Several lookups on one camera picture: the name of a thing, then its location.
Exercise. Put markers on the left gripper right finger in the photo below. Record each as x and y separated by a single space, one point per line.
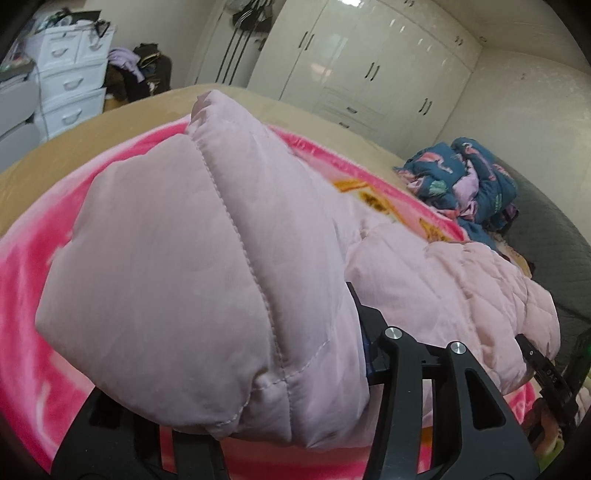
441 416

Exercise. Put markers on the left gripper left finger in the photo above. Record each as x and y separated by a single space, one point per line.
108 441

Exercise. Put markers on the pink quilted jacket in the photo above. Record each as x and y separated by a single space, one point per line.
211 285

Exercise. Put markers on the person's right hand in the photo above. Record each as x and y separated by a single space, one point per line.
544 433

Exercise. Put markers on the grey padded headboard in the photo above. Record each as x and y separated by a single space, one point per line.
559 256

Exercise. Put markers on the blue floral quilt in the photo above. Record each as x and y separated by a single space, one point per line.
464 182

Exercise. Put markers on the beige bed cover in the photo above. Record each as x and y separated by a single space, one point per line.
26 180

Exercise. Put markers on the white glossy wardrobe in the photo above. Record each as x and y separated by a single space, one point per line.
389 71

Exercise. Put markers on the black bag on floor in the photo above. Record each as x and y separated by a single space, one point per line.
156 69

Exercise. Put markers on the white drawer chest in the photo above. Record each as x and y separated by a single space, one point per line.
70 67

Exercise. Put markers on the lilac cloth pile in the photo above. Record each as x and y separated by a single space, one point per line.
127 60

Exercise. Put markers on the white room door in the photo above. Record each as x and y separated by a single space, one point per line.
225 55

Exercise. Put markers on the bags hanging on door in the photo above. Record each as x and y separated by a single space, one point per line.
256 16

